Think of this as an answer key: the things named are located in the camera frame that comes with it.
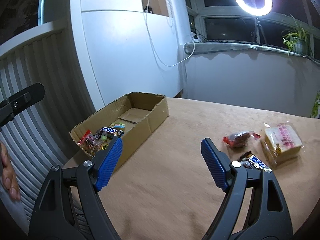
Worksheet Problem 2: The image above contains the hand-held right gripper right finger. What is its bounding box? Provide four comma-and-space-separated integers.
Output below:
201, 137, 293, 240

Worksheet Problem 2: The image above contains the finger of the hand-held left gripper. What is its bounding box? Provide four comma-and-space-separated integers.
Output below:
0, 82, 46, 128

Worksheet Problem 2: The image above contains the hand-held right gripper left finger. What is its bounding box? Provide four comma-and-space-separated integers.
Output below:
29, 136, 124, 240

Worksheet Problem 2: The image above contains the clear red snack packet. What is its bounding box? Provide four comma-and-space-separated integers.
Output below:
222, 130, 262, 148
77, 129, 100, 154

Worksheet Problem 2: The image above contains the dark chocolate bar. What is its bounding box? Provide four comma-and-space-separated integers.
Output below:
101, 126, 125, 137
246, 155, 270, 172

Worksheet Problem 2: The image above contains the cardboard box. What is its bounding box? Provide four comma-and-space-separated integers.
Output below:
70, 92, 169, 175

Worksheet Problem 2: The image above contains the person's left hand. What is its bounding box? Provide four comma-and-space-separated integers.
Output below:
0, 141, 22, 201

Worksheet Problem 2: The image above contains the dark brown red snack packet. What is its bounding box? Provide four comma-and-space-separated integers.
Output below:
236, 151, 254, 168

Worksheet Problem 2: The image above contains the sliced bread packet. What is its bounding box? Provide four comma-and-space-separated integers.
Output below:
260, 122, 303, 169

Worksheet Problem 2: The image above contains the white cabinet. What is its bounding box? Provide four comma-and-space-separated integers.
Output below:
69, 0, 188, 110

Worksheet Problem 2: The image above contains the grey windowsill cloth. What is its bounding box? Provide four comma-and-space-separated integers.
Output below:
184, 42, 320, 63

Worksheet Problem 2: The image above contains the white power strip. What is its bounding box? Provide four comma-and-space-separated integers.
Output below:
190, 31, 203, 43

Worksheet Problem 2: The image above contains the window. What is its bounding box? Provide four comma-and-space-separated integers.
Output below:
180, 0, 320, 55

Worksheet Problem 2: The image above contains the black tripod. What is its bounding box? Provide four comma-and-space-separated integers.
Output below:
250, 15, 269, 47

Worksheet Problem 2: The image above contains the potted green plant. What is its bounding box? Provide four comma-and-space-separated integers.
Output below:
281, 14, 315, 57

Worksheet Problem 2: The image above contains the white cable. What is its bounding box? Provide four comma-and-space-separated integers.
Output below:
144, 0, 195, 67

